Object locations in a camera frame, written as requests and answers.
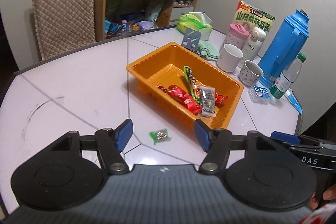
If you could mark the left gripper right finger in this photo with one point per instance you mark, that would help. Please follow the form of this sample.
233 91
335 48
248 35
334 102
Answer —
206 137

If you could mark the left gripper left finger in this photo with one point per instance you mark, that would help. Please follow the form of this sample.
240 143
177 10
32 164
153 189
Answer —
119 137

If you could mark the blue flat packet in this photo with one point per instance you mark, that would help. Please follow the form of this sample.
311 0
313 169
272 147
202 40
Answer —
289 94

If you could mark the clear toothpick box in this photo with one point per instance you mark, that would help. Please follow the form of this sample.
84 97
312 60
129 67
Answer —
259 95

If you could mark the pink lidded cup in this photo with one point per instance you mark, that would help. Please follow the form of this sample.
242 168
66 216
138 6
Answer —
236 36

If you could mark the white miffy bottle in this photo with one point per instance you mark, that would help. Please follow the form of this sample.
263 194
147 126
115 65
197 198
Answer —
252 45

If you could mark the red chip packet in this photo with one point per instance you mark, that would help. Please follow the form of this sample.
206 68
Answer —
177 93

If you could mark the sunflower seed bag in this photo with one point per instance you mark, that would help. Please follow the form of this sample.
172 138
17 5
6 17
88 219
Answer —
250 17

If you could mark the dark red snack packet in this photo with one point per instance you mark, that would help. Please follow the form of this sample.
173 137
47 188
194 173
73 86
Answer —
162 88

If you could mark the small red packet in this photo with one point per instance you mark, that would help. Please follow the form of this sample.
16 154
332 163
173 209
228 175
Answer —
191 105

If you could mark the blue thermos jug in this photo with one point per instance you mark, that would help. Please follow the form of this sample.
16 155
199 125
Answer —
284 48

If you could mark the green cloth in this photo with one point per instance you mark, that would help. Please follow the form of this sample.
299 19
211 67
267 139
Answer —
207 51

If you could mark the green tissue pack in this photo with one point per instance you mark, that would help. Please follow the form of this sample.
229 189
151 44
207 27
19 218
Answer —
198 21

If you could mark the orange plastic tray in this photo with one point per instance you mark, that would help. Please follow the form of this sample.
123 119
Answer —
164 67

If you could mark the grey phone stand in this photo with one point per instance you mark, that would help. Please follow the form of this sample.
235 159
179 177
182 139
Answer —
191 39

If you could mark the grey silver snack packet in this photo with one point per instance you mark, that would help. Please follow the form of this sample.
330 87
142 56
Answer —
208 102

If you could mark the small green candy packet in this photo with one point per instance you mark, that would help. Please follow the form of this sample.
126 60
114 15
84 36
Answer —
159 136

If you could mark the green cap water bottle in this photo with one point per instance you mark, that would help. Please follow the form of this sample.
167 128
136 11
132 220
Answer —
287 77

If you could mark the green tube snack packet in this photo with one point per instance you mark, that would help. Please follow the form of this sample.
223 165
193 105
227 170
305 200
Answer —
195 89

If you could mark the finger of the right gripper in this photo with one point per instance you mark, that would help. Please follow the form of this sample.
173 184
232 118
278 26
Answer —
286 135
308 140

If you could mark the patterned mug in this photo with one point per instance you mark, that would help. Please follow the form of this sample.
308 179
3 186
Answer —
250 73

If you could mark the person's right hand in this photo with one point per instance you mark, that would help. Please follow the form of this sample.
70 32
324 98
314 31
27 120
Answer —
328 195

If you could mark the wooden shelf unit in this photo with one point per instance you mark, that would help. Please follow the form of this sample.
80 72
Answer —
168 16

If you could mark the quilted beige chair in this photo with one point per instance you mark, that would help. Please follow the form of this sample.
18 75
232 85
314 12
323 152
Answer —
63 25

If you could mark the white mug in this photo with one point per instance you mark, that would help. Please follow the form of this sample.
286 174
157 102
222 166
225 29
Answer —
229 57

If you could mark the tiny red candy packet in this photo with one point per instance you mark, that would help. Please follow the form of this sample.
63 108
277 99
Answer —
220 99

